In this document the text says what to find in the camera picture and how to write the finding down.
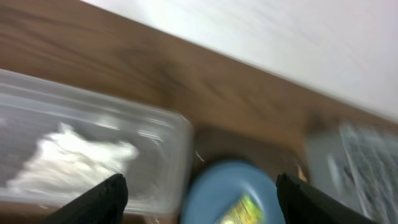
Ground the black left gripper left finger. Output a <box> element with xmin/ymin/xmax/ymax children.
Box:
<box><xmin>42</xmin><ymin>174</ymin><xmax>128</xmax><ymax>224</ymax></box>

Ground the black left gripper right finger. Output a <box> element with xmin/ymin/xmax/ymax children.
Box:
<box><xmin>276</xmin><ymin>173</ymin><xmax>376</xmax><ymax>224</ymax></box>

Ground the yellow green snack wrapper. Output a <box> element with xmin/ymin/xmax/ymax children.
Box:
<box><xmin>216</xmin><ymin>194</ymin><xmax>265</xmax><ymax>224</ymax></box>

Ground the white paper napkin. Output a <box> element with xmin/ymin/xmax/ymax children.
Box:
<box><xmin>6</xmin><ymin>123</ymin><xmax>139</xmax><ymax>197</ymax></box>

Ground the clear plastic waste bin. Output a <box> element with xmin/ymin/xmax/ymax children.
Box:
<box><xmin>1</xmin><ymin>70</ymin><xmax>192</xmax><ymax>215</ymax></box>

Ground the blue plate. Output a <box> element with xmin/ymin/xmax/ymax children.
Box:
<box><xmin>180</xmin><ymin>160</ymin><xmax>285</xmax><ymax>224</ymax></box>

